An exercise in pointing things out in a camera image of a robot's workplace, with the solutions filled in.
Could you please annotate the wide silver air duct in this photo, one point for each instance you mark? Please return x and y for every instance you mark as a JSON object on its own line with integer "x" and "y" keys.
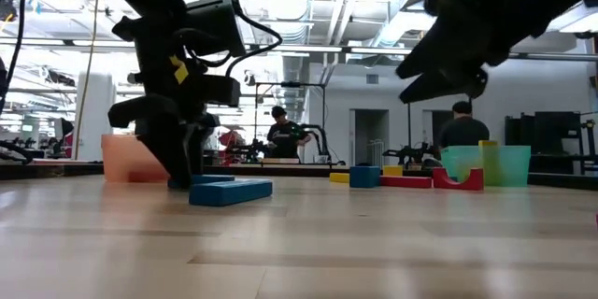
{"x": 286, "y": 0}

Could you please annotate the white radiator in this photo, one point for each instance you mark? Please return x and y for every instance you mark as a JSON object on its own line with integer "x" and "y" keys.
{"x": 378, "y": 152}

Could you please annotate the green lit sign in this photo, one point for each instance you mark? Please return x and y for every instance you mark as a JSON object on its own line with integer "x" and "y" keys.
{"x": 27, "y": 127}

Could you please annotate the teal translucent plastic bin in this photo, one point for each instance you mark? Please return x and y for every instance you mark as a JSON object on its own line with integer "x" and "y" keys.
{"x": 511, "y": 166}

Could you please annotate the yellow cube block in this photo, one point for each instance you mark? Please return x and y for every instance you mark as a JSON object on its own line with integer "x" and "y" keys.
{"x": 393, "y": 170}

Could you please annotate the red machine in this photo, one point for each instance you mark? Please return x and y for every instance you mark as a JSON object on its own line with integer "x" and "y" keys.
{"x": 231, "y": 139}

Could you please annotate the small black robot arm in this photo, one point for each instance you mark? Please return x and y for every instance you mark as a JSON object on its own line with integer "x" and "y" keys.
{"x": 16, "y": 152}

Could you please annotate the black robot arms on bench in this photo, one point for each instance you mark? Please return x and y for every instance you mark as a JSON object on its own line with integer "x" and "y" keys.
{"x": 322, "y": 135}
{"x": 408, "y": 154}

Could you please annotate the person in black shirt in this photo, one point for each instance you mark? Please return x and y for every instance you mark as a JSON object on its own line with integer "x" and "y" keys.
{"x": 285, "y": 138}

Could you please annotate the red wooden block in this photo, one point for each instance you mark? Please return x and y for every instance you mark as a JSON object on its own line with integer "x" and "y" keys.
{"x": 406, "y": 181}

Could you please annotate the black cabinet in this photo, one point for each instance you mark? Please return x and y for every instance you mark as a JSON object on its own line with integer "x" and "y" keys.
{"x": 551, "y": 135}

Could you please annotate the red arch block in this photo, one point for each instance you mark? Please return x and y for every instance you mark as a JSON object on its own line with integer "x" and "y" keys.
{"x": 441, "y": 180}

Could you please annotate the person seen from behind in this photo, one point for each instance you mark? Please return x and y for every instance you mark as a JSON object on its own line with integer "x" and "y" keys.
{"x": 462, "y": 131}

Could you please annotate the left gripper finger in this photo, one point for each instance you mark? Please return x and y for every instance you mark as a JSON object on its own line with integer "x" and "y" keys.
{"x": 222, "y": 91}
{"x": 159, "y": 121}

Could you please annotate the blue wooden block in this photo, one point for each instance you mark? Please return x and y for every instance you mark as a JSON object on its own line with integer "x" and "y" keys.
{"x": 364, "y": 177}
{"x": 229, "y": 194}

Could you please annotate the white pillar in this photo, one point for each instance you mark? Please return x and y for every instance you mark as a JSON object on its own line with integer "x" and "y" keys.
{"x": 100, "y": 121}

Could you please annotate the long overhead light bar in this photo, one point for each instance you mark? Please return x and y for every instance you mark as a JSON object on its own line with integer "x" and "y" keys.
{"x": 308, "y": 48}

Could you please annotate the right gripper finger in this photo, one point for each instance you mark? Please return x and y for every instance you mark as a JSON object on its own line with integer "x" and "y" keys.
{"x": 444, "y": 85}
{"x": 420, "y": 58}

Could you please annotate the orange translucent plastic bin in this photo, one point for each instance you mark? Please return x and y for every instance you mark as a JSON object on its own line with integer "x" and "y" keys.
{"x": 126, "y": 159}

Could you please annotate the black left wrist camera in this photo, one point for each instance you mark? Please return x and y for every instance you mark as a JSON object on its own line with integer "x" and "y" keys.
{"x": 215, "y": 23}

